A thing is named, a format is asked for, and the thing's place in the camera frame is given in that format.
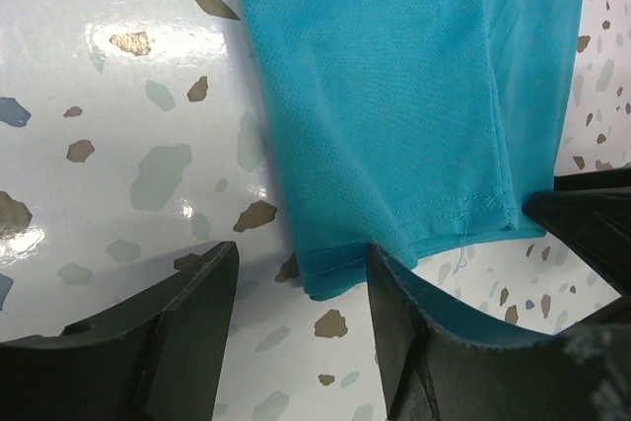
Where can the teal t shirt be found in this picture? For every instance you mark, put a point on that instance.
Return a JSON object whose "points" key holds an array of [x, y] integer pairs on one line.
{"points": [[419, 126]]}

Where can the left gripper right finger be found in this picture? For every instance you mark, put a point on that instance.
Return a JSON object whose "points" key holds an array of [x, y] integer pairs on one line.
{"points": [[441, 359]]}

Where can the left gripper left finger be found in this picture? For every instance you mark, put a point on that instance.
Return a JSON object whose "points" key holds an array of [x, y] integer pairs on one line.
{"points": [[155, 356]]}

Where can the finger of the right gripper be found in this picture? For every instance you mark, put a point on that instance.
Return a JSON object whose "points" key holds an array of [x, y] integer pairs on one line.
{"points": [[590, 214]]}

